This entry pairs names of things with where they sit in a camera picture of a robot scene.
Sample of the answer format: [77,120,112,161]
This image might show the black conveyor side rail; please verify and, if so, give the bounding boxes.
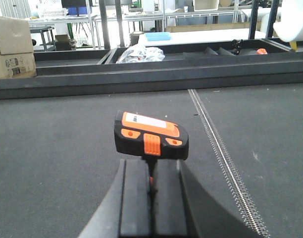
[0,38,303,100]

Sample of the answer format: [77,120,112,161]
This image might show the metal workbench frame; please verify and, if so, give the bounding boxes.
[27,0,281,50]

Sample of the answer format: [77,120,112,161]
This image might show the small orange object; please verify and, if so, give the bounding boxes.
[256,48,268,55]

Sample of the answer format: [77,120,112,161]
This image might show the crumpled plastic bag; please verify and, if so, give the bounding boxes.
[116,44,165,64]

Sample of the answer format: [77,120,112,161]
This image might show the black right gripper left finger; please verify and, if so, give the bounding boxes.
[79,159,152,238]

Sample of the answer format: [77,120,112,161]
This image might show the brown cardboard box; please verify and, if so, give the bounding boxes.
[0,16,37,79]

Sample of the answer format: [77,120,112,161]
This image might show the light blue tray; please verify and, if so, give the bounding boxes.
[144,32,172,41]

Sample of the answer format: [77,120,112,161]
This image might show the black orange barcode scanner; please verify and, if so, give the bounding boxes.
[114,111,189,185]

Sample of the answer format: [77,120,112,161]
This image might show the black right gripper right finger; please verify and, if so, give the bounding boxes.
[152,160,261,238]

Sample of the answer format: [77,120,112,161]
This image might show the white foam roll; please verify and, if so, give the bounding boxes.
[273,0,303,42]

